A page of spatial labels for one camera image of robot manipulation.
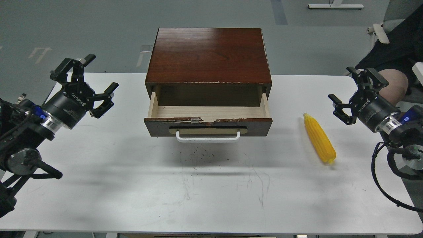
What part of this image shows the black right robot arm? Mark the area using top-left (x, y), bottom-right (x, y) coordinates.
top-left (328, 67), bottom-right (422, 180)

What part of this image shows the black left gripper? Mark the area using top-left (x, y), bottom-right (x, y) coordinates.
top-left (43, 54), bottom-right (119, 129)

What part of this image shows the seated person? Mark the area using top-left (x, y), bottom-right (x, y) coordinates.
top-left (355, 5), bottom-right (423, 105)

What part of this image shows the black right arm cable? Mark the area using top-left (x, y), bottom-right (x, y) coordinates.
top-left (371, 142), bottom-right (423, 213)

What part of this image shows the dark wooden drawer cabinet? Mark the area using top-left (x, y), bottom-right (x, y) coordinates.
top-left (145, 28), bottom-right (272, 122)

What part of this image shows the yellow corn cob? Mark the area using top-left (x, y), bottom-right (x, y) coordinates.
top-left (303, 113), bottom-right (337, 164)

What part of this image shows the wooden drawer with white handle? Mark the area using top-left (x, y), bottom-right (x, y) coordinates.
top-left (144, 86), bottom-right (273, 141)

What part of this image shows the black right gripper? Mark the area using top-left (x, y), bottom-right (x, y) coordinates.
top-left (328, 67), bottom-right (400, 132)

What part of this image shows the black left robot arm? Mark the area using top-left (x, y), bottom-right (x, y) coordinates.
top-left (0, 54), bottom-right (118, 217)

